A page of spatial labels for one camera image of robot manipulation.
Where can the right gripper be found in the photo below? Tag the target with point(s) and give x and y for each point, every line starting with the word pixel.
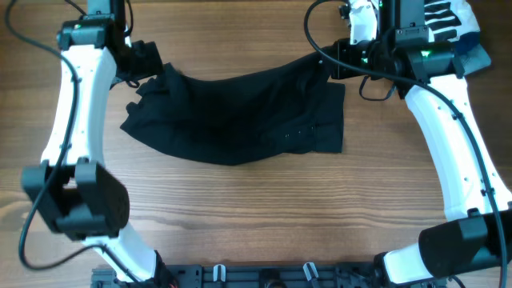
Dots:
pixel 340 49

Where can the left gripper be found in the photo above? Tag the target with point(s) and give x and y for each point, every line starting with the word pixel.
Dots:
pixel 150 62

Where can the black garment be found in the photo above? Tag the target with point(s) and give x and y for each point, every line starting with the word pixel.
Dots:
pixel 291 109

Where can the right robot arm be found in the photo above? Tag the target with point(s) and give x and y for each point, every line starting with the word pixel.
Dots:
pixel 423 48

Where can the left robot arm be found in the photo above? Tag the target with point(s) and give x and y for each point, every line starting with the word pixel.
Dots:
pixel 71 189

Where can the white black striped shirt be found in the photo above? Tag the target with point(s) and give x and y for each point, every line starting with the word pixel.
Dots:
pixel 449 20

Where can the blue garment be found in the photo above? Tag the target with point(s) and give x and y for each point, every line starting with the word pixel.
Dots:
pixel 467 42

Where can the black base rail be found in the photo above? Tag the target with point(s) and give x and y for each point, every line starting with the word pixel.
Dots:
pixel 342 275

